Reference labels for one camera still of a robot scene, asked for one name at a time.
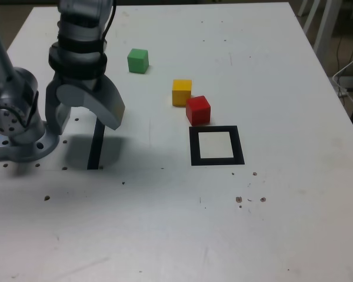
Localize black tape square outline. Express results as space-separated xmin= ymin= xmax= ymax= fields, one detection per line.
xmin=189 ymin=125 xmax=245 ymax=166

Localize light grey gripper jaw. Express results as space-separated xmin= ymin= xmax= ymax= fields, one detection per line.
xmin=56 ymin=75 xmax=126 ymax=132

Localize black tape strip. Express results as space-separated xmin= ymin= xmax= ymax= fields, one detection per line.
xmin=86 ymin=116 xmax=106 ymax=170

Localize green cube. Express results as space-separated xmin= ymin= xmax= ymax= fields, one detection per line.
xmin=126 ymin=48 xmax=149 ymax=74

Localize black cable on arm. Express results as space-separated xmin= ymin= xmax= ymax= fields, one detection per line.
xmin=101 ymin=0 xmax=118 ymax=56

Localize white furniture leg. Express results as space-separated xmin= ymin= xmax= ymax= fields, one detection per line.
xmin=297 ymin=0 xmax=310 ymax=18
xmin=304 ymin=0 xmax=337 ymax=61

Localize white cable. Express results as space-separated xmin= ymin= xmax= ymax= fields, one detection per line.
xmin=332 ymin=49 xmax=353 ymax=110

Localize red cube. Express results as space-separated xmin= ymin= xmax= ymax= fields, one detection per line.
xmin=185 ymin=95 xmax=212 ymax=126

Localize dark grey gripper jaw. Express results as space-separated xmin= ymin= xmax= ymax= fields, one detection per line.
xmin=45 ymin=74 xmax=72 ymax=136

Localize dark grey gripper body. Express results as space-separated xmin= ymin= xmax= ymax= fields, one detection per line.
xmin=52 ymin=72 xmax=104 ymax=91

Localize black hanging cable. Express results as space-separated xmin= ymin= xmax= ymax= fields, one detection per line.
xmin=336 ymin=34 xmax=353 ymax=89

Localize yellow cube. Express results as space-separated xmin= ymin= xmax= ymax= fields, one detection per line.
xmin=171 ymin=79 xmax=193 ymax=107

